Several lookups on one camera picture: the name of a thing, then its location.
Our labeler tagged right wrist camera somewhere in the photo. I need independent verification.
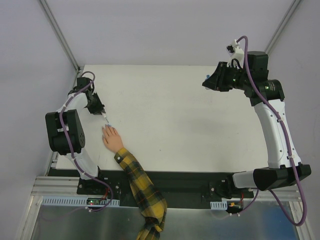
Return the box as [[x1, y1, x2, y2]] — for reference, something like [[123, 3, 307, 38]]
[[226, 39, 245, 62]]

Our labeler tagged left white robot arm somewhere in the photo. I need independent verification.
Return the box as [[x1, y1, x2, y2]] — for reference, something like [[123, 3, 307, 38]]
[[45, 76, 106, 195]]

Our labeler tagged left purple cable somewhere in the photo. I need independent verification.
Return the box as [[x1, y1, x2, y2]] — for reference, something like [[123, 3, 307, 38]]
[[37, 71, 114, 221]]

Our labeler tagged yellow plaid sleeve forearm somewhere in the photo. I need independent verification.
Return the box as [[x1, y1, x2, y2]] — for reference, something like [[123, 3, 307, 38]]
[[114, 147, 168, 240]]

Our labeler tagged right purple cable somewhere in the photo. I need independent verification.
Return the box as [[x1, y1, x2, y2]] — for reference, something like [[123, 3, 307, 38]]
[[212, 36, 308, 227]]

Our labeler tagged purple cable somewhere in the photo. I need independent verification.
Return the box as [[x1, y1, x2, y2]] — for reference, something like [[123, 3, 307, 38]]
[[37, 71, 114, 221], [212, 36, 308, 227]]

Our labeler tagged right aluminium frame post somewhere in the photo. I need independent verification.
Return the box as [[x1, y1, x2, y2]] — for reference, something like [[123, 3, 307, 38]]
[[264, 0, 304, 55]]

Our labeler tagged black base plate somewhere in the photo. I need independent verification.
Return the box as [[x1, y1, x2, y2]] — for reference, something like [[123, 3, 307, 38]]
[[48, 167, 261, 208]]

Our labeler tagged mannequin hand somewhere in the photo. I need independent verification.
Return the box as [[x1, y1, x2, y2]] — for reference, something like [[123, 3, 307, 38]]
[[101, 125, 124, 153]]

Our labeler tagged aluminium frame post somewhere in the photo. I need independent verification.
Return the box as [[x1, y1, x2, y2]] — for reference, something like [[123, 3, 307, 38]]
[[37, 0, 81, 73], [264, 0, 304, 55]]

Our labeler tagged right white cable duct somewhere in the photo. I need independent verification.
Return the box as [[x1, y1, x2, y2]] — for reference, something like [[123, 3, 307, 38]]
[[210, 200, 228, 211]]

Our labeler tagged left aluminium frame post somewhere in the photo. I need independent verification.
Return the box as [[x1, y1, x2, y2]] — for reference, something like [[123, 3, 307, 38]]
[[37, 0, 81, 73]]

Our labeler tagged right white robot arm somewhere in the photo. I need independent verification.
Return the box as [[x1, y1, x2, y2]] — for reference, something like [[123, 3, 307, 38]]
[[202, 51, 312, 198]]

